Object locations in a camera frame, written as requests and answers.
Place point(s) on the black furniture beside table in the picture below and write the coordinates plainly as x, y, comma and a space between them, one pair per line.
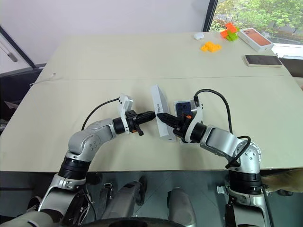
14, 82

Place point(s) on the orange and green block stack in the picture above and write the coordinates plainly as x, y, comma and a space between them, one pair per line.
230, 27

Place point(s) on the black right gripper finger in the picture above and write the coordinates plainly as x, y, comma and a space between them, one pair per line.
171, 118
170, 123

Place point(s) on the grey rounded shape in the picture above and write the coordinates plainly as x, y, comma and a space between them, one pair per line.
28, 220

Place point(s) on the grey robot leg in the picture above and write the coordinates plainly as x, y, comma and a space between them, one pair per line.
123, 198
180, 205

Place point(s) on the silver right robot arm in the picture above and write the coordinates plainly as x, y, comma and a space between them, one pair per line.
222, 139

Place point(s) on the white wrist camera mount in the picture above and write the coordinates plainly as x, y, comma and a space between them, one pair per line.
124, 104
197, 113

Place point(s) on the black slanted bar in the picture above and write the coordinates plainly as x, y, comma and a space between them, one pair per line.
16, 46

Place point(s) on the person bare forearm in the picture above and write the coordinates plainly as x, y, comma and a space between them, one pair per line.
284, 180

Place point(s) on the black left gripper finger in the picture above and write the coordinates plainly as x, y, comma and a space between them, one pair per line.
144, 120
148, 114

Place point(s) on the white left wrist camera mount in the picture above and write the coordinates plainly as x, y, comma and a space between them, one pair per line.
124, 104

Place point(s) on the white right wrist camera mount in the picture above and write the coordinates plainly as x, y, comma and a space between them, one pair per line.
197, 113

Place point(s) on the phone box with orange print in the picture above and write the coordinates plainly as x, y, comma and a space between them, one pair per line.
255, 37

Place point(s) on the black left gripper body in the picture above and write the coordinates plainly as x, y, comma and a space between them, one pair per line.
132, 120

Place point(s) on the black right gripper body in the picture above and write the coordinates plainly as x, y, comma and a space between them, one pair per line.
181, 131

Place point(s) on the phone in tan case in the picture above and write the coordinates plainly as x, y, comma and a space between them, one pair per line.
262, 60

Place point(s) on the white window sill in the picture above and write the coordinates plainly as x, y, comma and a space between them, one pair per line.
288, 49

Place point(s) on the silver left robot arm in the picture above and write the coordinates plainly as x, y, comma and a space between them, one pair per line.
94, 132

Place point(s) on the white earbuds case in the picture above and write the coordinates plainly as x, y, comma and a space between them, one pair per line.
198, 36

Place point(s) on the black window frame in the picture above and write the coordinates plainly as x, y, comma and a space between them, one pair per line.
209, 14

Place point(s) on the yellow toy block cluster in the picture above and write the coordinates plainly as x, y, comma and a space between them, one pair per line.
210, 46

